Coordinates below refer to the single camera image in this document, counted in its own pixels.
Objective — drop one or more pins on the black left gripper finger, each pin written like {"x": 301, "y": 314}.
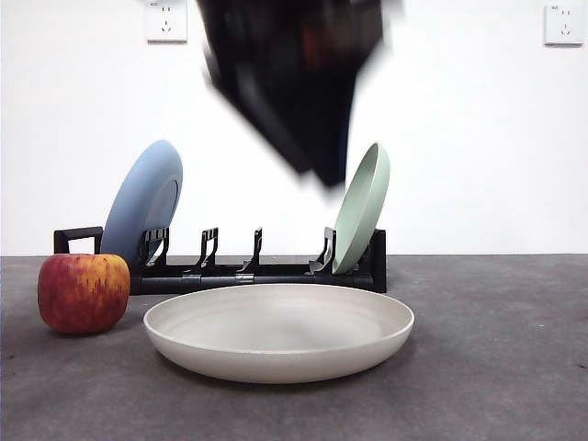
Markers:
{"x": 337, "y": 138}
{"x": 280, "y": 119}

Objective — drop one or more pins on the blue plate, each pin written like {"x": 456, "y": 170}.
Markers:
{"x": 138, "y": 197}

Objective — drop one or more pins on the white wall socket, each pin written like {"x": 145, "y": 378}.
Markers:
{"x": 564, "y": 25}
{"x": 167, "y": 23}

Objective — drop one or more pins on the pale yellow cream plate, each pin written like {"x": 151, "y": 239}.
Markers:
{"x": 275, "y": 331}

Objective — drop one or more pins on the green plate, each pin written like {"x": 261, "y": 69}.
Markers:
{"x": 363, "y": 216}

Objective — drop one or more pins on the black plate rack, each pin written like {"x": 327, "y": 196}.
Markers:
{"x": 285, "y": 278}

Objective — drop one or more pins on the red yellow apple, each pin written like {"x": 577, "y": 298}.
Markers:
{"x": 82, "y": 294}

